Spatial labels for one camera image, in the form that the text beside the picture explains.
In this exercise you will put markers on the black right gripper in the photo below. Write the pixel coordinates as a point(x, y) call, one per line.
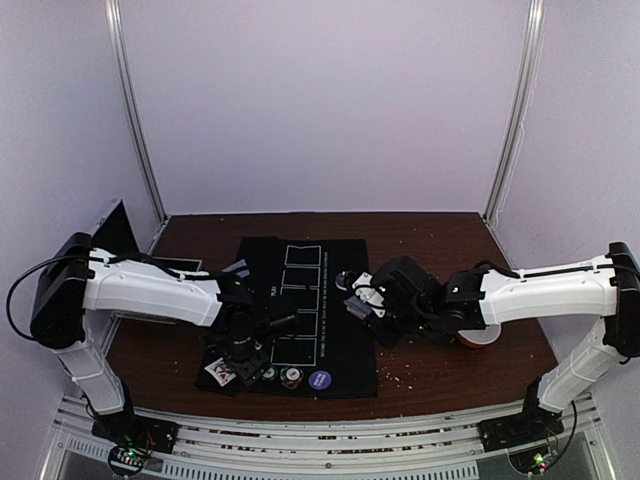
point(368, 310)

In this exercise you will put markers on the mixed colour chip stack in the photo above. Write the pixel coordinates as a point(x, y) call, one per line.
point(291, 377)

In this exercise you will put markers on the aluminium frame post right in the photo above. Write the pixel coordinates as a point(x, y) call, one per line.
point(515, 128)

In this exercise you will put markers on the orange white bowl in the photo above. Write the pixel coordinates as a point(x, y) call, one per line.
point(479, 338)

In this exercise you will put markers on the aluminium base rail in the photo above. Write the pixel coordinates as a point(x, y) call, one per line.
point(439, 446)

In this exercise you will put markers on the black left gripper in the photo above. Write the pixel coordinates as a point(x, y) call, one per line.
point(249, 371)

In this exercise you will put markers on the black poker play mat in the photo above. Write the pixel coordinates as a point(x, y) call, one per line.
point(328, 337)

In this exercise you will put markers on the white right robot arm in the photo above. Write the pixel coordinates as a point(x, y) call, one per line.
point(606, 286)

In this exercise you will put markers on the dark dealer button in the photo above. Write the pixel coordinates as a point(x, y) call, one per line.
point(345, 279)

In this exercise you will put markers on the aluminium frame post left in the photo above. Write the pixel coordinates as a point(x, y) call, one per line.
point(118, 41)

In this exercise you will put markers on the face up playing card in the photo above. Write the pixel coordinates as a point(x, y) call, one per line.
point(220, 372)

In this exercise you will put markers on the aluminium poker chip case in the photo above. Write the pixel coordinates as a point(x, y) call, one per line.
point(120, 250)

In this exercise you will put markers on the aluminium frame post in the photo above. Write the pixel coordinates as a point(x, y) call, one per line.
point(515, 128)
point(118, 41)

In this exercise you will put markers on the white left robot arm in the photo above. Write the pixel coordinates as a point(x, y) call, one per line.
point(81, 277)

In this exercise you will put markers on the blue backed playing card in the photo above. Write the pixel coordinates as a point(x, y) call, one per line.
point(239, 268)

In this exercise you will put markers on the purple small blind button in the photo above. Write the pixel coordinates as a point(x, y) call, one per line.
point(320, 380)

